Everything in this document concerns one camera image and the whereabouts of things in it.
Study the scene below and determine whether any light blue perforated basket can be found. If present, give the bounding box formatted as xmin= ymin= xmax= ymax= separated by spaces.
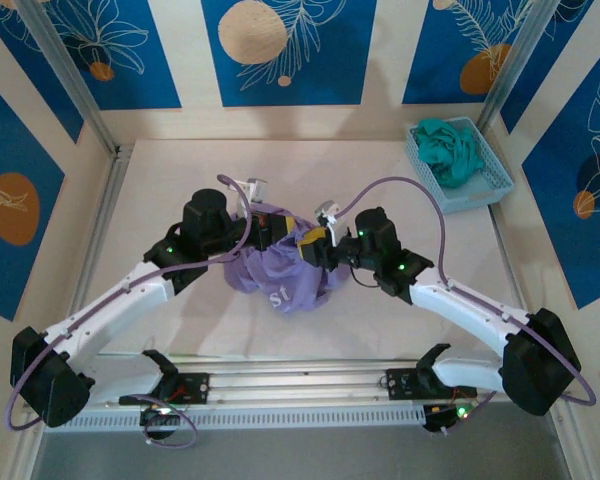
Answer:
xmin=406 ymin=117 xmax=515 ymax=216

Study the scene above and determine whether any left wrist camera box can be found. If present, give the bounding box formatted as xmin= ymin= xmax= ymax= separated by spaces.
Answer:
xmin=232 ymin=177 xmax=270 ymax=211

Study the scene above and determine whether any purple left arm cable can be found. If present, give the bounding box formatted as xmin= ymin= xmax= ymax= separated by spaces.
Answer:
xmin=5 ymin=173 xmax=255 ymax=449

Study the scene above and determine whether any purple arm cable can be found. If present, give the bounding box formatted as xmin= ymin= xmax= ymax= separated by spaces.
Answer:
xmin=332 ymin=176 xmax=597 ymax=436
xmin=5 ymin=173 xmax=255 ymax=449

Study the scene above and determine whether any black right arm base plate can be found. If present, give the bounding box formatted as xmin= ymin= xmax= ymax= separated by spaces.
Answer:
xmin=385 ymin=367 xmax=479 ymax=401

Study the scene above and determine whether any white slotted cable duct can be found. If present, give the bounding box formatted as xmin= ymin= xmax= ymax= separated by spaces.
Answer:
xmin=42 ymin=404 xmax=429 ymax=434

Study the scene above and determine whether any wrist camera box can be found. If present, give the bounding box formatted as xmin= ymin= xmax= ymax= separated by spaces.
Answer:
xmin=232 ymin=177 xmax=270 ymax=211
xmin=314 ymin=199 xmax=352 ymax=247

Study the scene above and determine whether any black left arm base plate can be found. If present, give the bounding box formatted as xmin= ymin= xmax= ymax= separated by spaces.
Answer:
xmin=118 ymin=372 xmax=211 ymax=406

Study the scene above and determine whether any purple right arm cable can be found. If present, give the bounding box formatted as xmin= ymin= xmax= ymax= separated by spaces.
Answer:
xmin=332 ymin=176 xmax=597 ymax=436

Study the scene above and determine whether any teal t-shirt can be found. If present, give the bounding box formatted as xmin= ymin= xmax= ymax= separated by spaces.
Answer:
xmin=412 ymin=118 xmax=484 ymax=190

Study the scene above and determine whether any aluminium mounting rail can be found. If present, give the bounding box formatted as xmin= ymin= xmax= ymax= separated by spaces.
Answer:
xmin=22 ymin=357 xmax=574 ymax=412

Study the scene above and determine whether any purple t-shirt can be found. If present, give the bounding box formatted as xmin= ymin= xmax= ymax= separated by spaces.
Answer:
xmin=223 ymin=199 xmax=349 ymax=316

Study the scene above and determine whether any black controller board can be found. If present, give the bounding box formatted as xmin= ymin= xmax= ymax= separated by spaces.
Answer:
xmin=139 ymin=405 xmax=184 ymax=441
xmin=422 ymin=402 xmax=481 ymax=434

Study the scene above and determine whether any aluminium frame post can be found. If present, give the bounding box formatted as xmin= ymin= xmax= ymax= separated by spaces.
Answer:
xmin=469 ymin=0 xmax=556 ymax=146
xmin=17 ymin=0 xmax=119 ymax=156

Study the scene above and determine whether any aluminium side rail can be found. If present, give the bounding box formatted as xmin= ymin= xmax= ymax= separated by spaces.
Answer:
xmin=484 ymin=199 xmax=544 ymax=361
xmin=54 ymin=144 xmax=134 ymax=371

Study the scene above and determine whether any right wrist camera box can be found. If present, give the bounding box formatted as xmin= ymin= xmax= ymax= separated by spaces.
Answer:
xmin=314 ymin=199 xmax=352 ymax=247

